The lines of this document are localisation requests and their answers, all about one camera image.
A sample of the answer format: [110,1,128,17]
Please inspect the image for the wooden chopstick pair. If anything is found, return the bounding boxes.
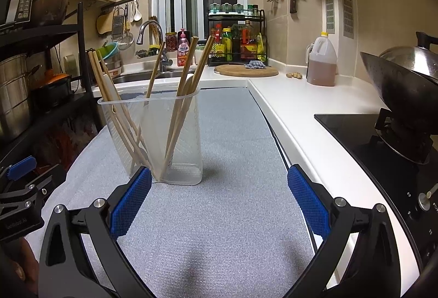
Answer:
[164,35,216,168]

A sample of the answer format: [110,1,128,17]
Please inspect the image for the chrome kitchen faucet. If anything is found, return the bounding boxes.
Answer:
[137,16,173,73]

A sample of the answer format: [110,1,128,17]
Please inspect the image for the person's left hand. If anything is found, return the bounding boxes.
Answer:
[1,237,39,297]

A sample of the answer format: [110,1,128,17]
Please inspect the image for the stainless steel stock pot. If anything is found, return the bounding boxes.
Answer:
[0,54,30,139]

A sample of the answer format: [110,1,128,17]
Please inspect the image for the black metal shelf rack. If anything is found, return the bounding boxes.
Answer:
[1,2,103,165]

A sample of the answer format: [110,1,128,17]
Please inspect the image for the black gas stove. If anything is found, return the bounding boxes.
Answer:
[315,114,437,270]

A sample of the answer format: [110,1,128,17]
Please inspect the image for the orange lidded pot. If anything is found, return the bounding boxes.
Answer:
[35,69,71,88]

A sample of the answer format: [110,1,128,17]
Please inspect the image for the grey table mat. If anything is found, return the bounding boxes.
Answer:
[25,81,338,298]

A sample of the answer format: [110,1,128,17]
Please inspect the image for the green and blue bowls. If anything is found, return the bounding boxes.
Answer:
[96,42,119,60]

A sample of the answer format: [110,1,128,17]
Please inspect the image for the clear plastic utensil container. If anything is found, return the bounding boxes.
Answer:
[98,86,203,186]

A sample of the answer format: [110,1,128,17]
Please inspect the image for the dark glass bowl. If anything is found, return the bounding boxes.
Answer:
[30,0,68,27]

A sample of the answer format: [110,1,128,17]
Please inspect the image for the hanging wooden cutting board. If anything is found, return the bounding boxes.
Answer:
[96,11,114,36]

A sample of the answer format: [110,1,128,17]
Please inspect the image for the hanging metal grater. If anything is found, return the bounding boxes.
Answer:
[111,7,125,41]

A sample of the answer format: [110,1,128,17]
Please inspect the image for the stainless steel sink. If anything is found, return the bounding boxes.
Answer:
[113,70,183,84]

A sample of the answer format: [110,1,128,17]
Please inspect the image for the hanging white ladle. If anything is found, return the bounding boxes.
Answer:
[133,0,143,22]

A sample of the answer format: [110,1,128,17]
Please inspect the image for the black wok with lid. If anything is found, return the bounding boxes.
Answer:
[360,32,437,135]

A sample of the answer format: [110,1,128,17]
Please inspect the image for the red chili jar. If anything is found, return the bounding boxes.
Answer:
[166,32,177,52]

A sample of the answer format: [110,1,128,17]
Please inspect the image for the ginger root piece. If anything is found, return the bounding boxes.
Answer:
[286,72,303,79]

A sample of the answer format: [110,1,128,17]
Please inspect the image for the plastic jug of brown liquid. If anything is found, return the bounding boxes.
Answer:
[305,32,337,87]

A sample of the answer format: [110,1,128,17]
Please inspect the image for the red dish soap bottle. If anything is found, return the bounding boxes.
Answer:
[177,28,190,67]

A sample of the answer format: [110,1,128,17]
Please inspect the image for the blue checkered cloth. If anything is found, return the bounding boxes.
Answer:
[245,60,267,70]

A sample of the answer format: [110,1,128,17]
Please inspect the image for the round wooden cutting board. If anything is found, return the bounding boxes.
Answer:
[214,64,279,78]

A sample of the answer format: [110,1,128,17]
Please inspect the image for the black spice rack with bottles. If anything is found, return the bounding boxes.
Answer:
[207,3,267,67]

